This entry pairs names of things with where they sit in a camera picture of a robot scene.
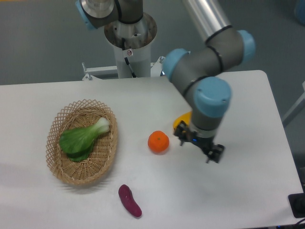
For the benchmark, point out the woven wicker basket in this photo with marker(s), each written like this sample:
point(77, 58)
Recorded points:
point(82, 114)

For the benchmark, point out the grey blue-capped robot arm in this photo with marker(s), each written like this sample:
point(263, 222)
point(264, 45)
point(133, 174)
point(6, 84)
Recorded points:
point(195, 76)

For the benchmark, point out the purple sweet potato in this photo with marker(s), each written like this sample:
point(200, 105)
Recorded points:
point(126, 197)

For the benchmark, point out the green bok choy vegetable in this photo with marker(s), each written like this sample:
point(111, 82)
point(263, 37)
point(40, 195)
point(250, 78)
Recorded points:
point(78, 143)

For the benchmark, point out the white table leg frame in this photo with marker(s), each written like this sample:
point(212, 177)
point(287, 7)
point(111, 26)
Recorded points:
point(295, 109)

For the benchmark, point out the yellow mango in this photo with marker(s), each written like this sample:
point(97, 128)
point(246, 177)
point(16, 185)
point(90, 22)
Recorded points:
point(185, 118)

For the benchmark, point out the orange tangerine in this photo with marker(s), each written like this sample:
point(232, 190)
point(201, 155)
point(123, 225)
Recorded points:
point(158, 142)

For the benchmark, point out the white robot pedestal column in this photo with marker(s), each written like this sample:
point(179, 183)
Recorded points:
point(132, 46)

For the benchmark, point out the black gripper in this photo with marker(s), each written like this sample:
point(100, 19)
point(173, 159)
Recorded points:
point(203, 139)

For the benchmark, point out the black box at table edge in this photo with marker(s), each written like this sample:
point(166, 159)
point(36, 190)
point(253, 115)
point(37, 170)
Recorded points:
point(297, 204)

